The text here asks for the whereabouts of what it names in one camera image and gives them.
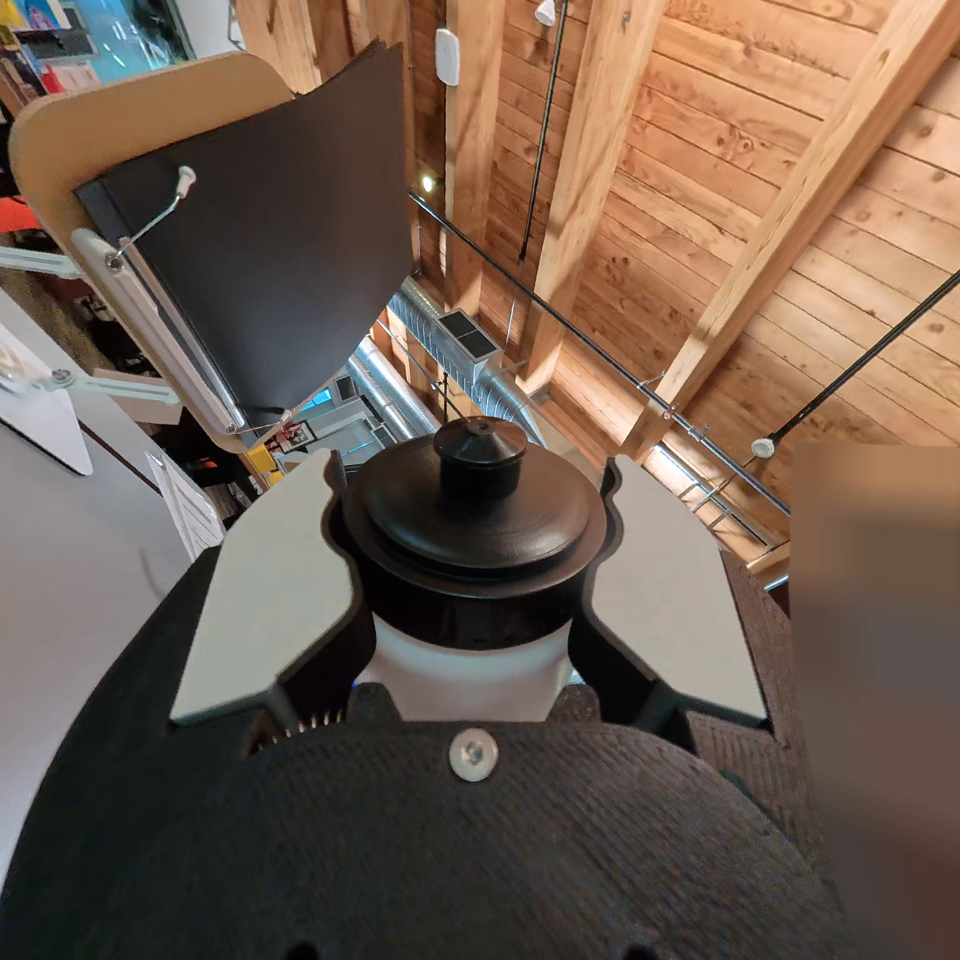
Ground white paper sheets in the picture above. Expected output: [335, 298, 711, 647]
[144, 450, 228, 562]

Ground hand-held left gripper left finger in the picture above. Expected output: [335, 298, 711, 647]
[171, 448, 378, 727]

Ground white water bottle black cap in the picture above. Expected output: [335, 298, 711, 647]
[341, 418, 609, 723]

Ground black sheet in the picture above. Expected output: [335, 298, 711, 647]
[75, 41, 421, 430]

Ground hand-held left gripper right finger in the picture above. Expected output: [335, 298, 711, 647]
[566, 453, 770, 727]

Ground silver air duct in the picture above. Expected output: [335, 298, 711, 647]
[348, 277, 558, 468]

